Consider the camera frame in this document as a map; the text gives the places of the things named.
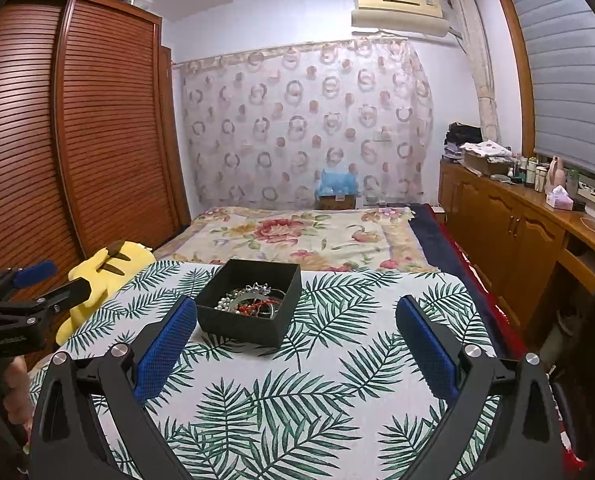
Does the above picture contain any yellow plush toy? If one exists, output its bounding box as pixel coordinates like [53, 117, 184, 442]
[56, 240, 153, 346]

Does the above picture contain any green leaf-print tablecloth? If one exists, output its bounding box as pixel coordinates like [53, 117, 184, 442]
[28, 260, 508, 480]

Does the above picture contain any pink tissue pack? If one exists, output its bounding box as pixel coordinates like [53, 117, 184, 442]
[547, 185, 576, 211]

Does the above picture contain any floral bed blanket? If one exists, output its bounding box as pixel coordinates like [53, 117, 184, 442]
[152, 204, 441, 273]

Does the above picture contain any cream lace curtain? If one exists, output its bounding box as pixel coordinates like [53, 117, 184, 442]
[450, 0, 501, 146]

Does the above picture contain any row of cosmetic bottles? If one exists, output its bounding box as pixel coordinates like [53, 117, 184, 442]
[507, 152, 551, 193]

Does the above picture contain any dark blue blanket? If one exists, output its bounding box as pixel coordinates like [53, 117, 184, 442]
[410, 203, 518, 356]

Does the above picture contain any white wall air conditioner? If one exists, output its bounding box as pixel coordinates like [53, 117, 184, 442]
[351, 0, 461, 41]

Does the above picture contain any small brown wooden box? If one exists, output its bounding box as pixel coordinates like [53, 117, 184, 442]
[320, 194, 357, 211]

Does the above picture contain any grey window blind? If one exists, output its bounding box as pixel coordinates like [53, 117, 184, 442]
[505, 0, 595, 173]

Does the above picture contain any cardboard box with cloth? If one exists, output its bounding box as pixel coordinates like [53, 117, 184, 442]
[460, 142, 514, 176]

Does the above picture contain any black jewelry box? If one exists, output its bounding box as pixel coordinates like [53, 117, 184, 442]
[195, 258, 303, 348]

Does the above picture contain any person's left hand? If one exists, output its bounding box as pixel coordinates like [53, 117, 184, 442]
[0, 357, 31, 438]

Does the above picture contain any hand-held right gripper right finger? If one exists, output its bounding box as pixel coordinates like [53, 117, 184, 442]
[395, 295, 565, 480]

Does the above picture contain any beige figurine vase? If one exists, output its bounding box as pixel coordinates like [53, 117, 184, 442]
[548, 156, 569, 191]

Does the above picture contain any circle-patterned sheer curtain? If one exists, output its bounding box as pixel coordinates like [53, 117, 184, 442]
[180, 40, 435, 211]

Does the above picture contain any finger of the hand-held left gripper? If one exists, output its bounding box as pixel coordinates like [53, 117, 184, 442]
[28, 277, 92, 314]
[0, 259, 59, 294]

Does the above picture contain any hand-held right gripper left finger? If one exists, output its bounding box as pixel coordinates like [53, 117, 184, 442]
[28, 295, 198, 480]

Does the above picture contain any stack of folded clothes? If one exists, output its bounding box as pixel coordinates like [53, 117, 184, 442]
[445, 122, 484, 162]

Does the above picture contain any red braided cord bracelet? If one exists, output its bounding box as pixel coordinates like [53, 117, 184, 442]
[238, 297, 284, 319]

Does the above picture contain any silver chain bracelet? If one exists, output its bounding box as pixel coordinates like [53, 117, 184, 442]
[228, 282, 274, 307]

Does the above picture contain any blue plastic bag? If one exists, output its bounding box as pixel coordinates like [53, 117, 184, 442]
[316, 166, 359, 197]

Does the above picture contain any wooden sideboard cabinet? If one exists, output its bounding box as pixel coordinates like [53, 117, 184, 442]
[437, 157, 595, 351]

